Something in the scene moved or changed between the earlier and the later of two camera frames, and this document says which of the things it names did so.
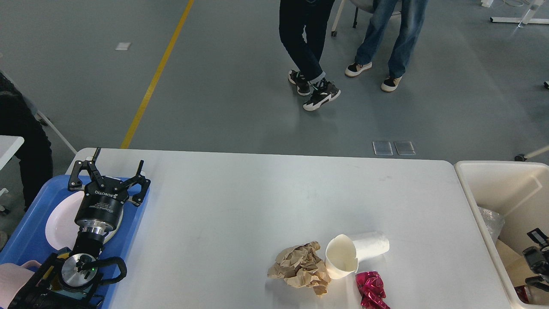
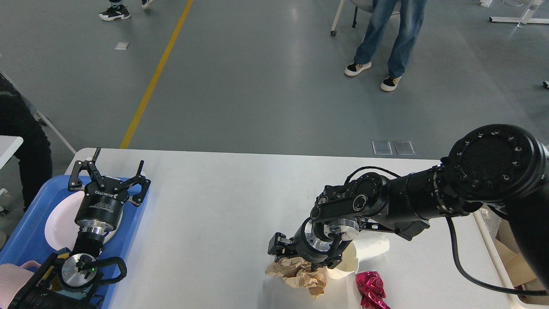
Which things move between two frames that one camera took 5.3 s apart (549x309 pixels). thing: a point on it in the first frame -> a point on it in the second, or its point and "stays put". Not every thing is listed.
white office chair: (366, 6) stays put
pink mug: (13, 278) stays put
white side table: (9, 145) stays put
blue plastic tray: (28, 242) stays put
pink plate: (60, 223) stays put
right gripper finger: (538, 236) -> (276, 245)
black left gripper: (100, 206) stays put
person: (303, 25) -> (116, 10)
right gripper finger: (540, 282) -> (331, 262)
